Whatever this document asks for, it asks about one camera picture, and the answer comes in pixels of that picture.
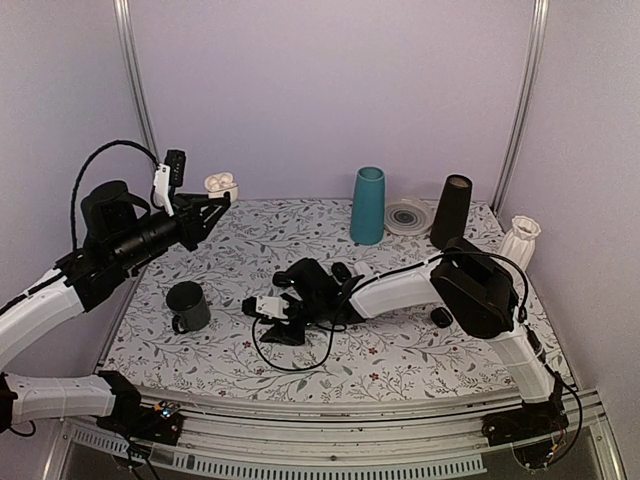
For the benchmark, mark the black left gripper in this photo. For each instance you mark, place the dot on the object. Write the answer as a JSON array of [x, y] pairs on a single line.
[[188, 206]]

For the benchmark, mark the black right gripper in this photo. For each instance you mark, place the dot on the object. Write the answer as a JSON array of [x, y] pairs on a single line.
[[282, 335]]

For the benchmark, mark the white earbud case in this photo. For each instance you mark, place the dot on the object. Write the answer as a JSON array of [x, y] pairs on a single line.
[[362, 268], [220, 184]]

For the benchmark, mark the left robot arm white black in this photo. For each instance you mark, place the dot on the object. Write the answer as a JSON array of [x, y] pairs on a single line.
[[123, 235]]

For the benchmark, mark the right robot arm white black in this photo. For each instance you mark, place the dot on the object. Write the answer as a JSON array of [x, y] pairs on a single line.
[[469, 286]]

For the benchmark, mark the black earbud case left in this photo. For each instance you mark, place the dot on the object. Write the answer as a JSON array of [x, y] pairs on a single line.
[[281, 280]]

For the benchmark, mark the black earbud case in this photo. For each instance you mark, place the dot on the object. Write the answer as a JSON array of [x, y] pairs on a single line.
[[441, 317], [281, 280], [340, 272]]

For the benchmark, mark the black earbud case centre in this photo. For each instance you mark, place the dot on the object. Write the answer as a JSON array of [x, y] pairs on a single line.
[[340, 272]]

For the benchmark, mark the white closed earbud case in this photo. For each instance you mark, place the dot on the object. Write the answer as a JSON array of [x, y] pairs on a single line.
[[362, 268]]

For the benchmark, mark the black earbud case right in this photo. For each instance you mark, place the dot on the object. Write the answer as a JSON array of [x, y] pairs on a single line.
[[441, 317]]

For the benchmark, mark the dark grey mug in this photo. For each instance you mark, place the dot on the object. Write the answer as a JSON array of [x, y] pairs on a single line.
[[189, 308]]

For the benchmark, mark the teal tall cup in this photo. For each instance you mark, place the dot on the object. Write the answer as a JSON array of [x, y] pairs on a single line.
[[368, 206]]

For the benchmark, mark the black tall cup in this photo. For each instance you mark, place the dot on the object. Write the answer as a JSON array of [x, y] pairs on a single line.
[[452, 210]]

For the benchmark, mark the white ribbed vase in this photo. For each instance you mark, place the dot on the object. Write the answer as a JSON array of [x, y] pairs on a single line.
[[519, 242]]

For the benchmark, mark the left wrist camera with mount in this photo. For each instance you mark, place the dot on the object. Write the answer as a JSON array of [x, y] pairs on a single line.
[[168, 176]]

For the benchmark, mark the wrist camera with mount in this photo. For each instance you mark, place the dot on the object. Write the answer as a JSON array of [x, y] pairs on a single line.
[[266, 307], [168, 176]]

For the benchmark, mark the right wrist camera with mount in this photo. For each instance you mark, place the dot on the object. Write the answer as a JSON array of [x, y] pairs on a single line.
[[266, 307]]

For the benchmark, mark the aluminium front rail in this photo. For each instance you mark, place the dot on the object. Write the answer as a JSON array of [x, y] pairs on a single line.
[[419, 439]]

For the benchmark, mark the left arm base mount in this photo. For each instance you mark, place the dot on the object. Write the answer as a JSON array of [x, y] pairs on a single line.
[[161, 423]]

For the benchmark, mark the left aluminium frame post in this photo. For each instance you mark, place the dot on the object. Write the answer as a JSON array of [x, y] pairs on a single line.
[[124, 26]]

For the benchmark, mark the aluminium frame post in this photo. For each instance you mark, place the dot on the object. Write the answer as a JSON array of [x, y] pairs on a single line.
[[534, 53], [124, 26]]

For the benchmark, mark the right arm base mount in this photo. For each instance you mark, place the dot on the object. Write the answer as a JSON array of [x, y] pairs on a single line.
[[529, 421]]

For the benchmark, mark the right aluminium frame post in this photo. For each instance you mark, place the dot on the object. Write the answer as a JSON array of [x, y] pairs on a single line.
[[534, 53]]

